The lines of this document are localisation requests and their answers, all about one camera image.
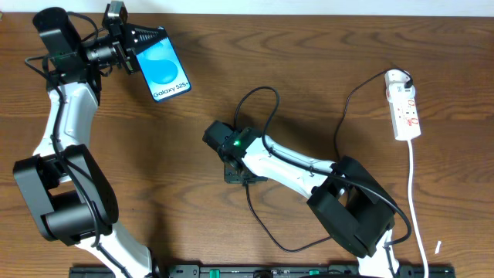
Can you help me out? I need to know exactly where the blue Galaxy smartphone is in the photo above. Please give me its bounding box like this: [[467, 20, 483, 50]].
[[135, 33, 191, 103]]

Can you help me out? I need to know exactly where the black charging cable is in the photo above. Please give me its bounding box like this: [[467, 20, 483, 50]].
[[242, 67, 414, 254]]

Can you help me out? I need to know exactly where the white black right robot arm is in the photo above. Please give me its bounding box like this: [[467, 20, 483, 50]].
[[202, 120, 399, 277]]

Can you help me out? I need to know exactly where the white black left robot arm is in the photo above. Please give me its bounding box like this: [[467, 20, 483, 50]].
[[13, 1, 168, 277]]

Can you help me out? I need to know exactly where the white power strip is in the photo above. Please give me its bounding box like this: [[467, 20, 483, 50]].
[[384, 69, 421, 141]]

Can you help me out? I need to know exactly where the small white paper scrap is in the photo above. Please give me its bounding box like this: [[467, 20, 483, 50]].
[[435, 240, 442, 254]]

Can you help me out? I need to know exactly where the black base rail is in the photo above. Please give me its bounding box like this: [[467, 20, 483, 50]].
[[68, 265, 456, 278]]

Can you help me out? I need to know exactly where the white power strip cord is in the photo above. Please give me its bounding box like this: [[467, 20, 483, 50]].
[[407, 139, 430, 278]]

